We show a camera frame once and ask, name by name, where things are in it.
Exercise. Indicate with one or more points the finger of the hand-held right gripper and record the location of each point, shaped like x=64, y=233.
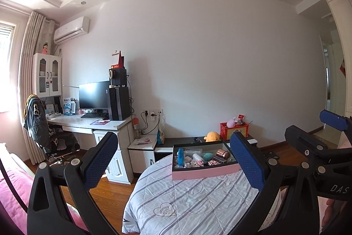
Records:
x=332, y=118
x=302, y=141

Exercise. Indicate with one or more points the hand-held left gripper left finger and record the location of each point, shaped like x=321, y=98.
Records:
x=100, y=162

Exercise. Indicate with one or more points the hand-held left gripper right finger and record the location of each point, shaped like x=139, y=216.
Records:
x=247, y=163

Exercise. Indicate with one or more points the rose gold round jar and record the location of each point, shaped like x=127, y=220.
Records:
x=222, y=154

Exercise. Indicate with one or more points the dark blue lipstick box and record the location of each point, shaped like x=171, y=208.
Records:
x=218, y=159

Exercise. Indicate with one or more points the pink patterned pouch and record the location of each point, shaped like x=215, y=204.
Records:
x=211, y=163

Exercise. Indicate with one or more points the teal round compact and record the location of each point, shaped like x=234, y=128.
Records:
x=207, y=154

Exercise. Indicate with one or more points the pink box with dark rim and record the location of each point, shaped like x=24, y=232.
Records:
x=203, y=173

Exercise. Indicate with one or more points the clear plastic box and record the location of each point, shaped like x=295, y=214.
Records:
x=192, y=152

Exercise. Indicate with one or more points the blue tube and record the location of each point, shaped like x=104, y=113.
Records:
x=180, y=159

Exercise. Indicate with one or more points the person's right hand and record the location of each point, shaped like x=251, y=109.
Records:
x=331, y=213

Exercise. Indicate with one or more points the red storage box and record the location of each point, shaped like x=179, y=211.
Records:
x=235, y=132

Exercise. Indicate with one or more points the pink mouse pad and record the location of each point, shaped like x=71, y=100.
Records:
x=100, y=122

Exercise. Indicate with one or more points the black office chair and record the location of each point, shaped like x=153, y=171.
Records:
x=63, y=144

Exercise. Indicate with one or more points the orange octopus plush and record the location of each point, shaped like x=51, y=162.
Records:
x=212, y=137

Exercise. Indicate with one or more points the pink plush toy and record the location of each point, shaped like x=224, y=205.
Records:
x=231, y=122

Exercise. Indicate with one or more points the low black white cabinet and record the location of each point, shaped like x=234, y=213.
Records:
x=143, y=149

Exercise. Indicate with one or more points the small pink packet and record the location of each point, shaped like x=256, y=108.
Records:
x=142, y=141

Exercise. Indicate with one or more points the black keyboard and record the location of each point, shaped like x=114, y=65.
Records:
x=93, y=115

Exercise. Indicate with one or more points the white desk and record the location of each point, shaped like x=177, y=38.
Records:
x=74, y=122

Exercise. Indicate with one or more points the orange cap bottle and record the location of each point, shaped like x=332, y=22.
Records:
x=137, y=127

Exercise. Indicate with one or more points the black computer tower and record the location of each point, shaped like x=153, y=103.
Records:
x=119, y=104

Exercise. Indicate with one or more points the blue snack bag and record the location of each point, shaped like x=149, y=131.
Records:
x=161, y=137

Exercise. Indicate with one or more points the black computer monitor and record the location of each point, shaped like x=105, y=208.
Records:
x=94, y=96

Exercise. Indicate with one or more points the striped white quilt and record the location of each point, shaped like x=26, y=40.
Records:
x=192, y=202

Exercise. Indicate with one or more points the dark jacket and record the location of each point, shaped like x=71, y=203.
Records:
x=35, y=122

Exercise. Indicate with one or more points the black speaker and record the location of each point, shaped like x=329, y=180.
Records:
x=118, y=77

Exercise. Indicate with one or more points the bright pink blanket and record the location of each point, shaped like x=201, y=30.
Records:
x=16, y=193

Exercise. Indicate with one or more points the cream wardrobe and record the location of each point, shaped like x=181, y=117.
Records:
x=337, y=17

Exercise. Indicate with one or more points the white hutch cabinet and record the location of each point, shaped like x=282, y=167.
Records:
x=47, y=75

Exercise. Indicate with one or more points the red desk calendar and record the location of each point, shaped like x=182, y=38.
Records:
x=118, y=60

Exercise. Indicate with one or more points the beige curtain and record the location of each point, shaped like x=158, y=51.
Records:
x=31, y=64

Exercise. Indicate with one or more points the pink doll figure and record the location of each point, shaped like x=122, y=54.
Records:
x=45, y=48

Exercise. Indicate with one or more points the window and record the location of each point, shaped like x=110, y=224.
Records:
x=6, y=67

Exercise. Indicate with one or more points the white air conditioner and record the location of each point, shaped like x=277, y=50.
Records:
x=71, y=30

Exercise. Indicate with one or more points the white wall sockets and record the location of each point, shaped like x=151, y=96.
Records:
x=152, y=113

